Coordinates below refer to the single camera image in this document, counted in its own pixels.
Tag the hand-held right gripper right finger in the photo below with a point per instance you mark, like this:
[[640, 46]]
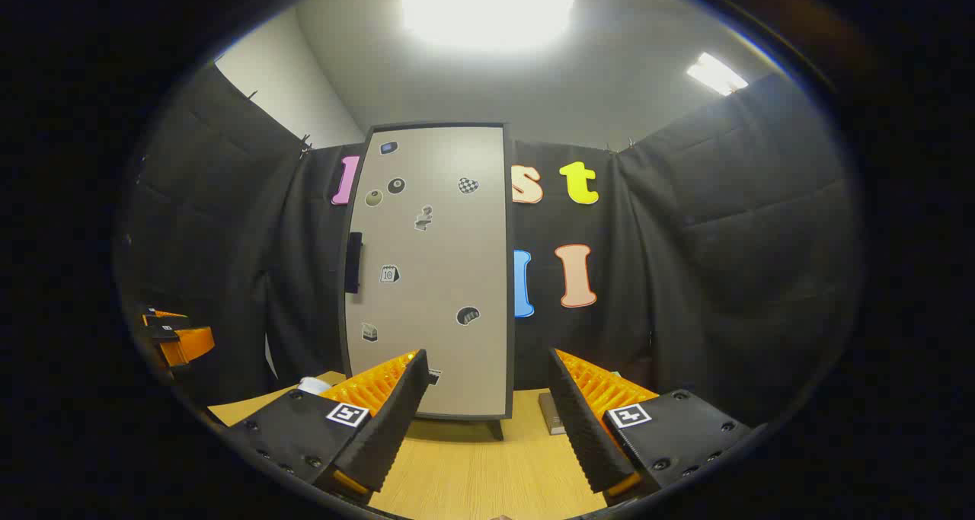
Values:
[[583, 429]]

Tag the small ceiling light panel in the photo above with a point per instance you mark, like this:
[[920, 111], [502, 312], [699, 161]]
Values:
[[716, 73]]

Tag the grey cabinet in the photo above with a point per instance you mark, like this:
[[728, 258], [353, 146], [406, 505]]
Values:
[[496, 429]]

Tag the white fluffy cloth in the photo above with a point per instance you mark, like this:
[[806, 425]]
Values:
[[312, 385]]

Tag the large ceiling light panel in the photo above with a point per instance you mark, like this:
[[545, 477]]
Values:
[[487, 10]]

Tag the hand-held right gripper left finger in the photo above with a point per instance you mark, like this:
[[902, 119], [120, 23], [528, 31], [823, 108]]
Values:
[[396, 421]]

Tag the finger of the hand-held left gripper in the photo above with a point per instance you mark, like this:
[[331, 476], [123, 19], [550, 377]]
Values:
[[164, 314], [187, 346]]

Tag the grey cabinet door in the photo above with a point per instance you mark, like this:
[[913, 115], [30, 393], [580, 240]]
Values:
[[442, 291]]

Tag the black backdrop cloth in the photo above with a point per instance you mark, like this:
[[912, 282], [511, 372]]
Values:
[[685, 276]]

